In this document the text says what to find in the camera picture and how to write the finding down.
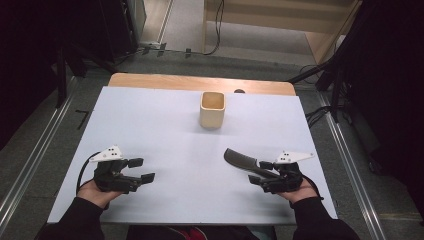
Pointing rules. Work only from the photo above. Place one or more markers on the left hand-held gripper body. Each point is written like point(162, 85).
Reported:
point(110, 180)

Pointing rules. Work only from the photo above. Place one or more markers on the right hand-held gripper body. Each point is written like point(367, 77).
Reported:
point(286, 178)

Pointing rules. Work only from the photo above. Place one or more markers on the black spatula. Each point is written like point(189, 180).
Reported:
point(238, 160)

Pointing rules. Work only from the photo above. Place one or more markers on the beige square cup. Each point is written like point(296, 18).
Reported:
point(212, 116)

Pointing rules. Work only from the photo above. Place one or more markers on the person's right hand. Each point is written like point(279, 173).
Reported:
point(300, 195)

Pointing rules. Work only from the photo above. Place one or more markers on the person's left hand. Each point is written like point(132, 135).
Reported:
point(95, 196)

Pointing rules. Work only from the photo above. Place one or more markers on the white table board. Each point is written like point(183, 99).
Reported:
point(173, 140)

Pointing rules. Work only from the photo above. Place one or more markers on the small dark round object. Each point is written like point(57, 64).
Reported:
point(239, 91)

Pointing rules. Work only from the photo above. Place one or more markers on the black metal stand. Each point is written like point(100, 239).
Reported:
point(336, 96)
point(61, 83)

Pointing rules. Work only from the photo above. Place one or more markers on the light wooden shelf unit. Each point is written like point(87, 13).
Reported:
point(320, 43)

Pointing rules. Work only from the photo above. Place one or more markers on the grey cabinet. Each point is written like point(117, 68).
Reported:
point(138, 16)

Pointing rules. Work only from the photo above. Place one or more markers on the metal floor rail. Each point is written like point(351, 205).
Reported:
point(353, 166)
point(33, 160)

